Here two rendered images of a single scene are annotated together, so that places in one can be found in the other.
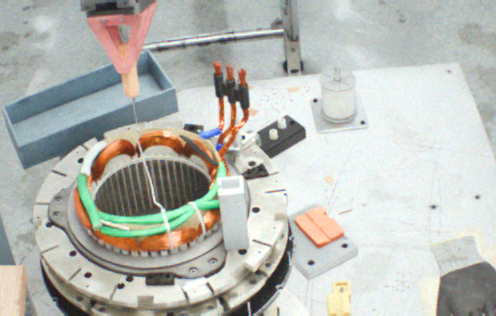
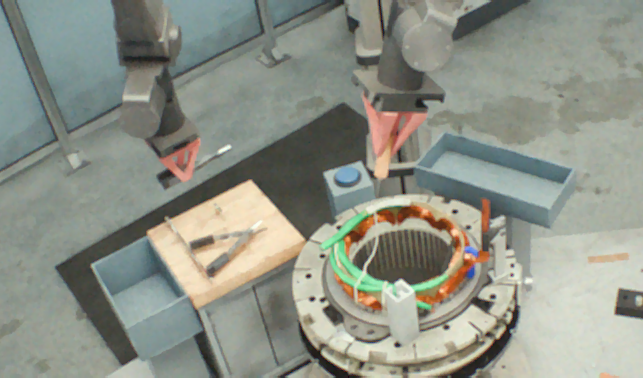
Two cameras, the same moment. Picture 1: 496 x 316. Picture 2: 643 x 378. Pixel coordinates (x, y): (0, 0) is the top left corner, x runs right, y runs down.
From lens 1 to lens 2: 0.85 m
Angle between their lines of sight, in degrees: 47
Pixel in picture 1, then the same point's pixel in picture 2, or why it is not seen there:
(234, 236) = (394, 329)
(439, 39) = not seen: outside the picture
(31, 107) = (468, 147)
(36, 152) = (427, 179)
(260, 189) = (469, 317)
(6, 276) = (286, 237)
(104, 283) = (307, 289)
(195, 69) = not seen: outside the picture
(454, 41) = not seen: outside the picture
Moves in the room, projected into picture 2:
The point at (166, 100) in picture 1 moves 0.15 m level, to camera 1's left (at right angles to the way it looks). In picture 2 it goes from (540, 213) to (477, 168)
